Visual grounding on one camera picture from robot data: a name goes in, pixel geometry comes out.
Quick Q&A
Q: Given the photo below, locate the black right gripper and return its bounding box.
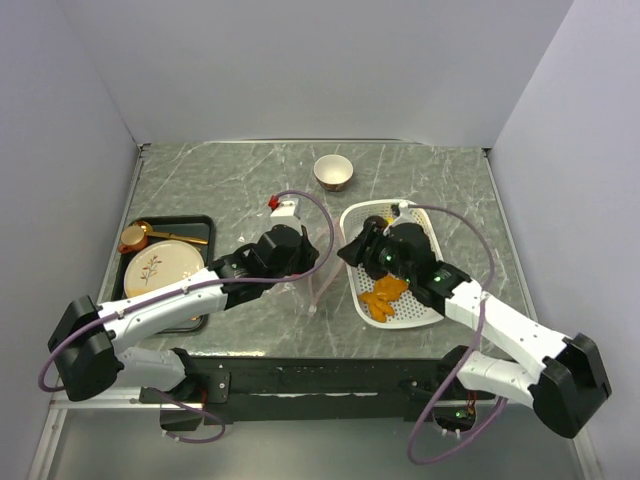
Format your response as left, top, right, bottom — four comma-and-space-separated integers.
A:
336, 221, 414, 284

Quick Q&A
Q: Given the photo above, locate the orange ginger root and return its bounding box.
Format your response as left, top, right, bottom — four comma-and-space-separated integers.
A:
359, 275, 408, 323

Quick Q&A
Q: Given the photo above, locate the clear zip top bag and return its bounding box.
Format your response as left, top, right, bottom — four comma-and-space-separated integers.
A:
239, 212, 341, 315

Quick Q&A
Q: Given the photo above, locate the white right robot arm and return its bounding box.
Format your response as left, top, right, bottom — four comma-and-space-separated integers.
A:
338, 218, 612, 438

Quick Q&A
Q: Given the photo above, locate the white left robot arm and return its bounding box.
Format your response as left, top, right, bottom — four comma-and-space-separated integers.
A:
46, 224, 324, 402

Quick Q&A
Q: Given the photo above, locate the dark purple mangosteen upper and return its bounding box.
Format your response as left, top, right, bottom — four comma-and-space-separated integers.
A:
363, 215, 389, 230

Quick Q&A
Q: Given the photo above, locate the white perforated plastic basket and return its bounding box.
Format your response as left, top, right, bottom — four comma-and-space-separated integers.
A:
339, 199, 443, 330

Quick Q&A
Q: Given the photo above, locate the black rectangular tray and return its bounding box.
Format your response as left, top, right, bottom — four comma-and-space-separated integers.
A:
113, 214, 216, 335

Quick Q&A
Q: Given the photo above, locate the white ceramic bowl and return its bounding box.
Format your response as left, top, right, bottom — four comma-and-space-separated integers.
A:
313, 154, 354, 192

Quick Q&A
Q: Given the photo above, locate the cream plate with leaf pattern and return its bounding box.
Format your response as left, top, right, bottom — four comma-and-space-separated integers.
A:
123, 240, 205, 298

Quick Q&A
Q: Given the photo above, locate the gold spoon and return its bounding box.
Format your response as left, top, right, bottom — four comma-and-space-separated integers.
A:
134, 220, 208, 245

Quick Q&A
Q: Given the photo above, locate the small brown cup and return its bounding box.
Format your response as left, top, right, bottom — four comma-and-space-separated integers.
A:
118, 225, 148, 254

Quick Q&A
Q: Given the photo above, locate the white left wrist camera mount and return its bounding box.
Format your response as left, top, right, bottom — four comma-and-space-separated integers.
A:
268, 196, 302, 234

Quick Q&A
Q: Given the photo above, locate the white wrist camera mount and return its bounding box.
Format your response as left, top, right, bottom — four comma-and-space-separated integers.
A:
391, 200, 414, 224
268, 196, 302, 234

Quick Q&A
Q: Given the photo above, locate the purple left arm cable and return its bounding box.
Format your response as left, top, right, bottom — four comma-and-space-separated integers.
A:
38, 189, 335, 445

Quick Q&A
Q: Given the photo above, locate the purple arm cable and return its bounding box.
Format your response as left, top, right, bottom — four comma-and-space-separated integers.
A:
38, 189, 335, 445
407, 202, 506, 465

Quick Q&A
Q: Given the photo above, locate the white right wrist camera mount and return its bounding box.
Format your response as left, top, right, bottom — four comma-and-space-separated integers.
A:
391, 200, 414, 224

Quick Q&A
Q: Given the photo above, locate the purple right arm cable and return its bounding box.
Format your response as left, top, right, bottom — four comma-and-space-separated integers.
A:
407, 202, 506, 465

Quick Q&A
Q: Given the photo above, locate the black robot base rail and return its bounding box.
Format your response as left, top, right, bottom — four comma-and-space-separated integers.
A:
132, 349, 501, 431

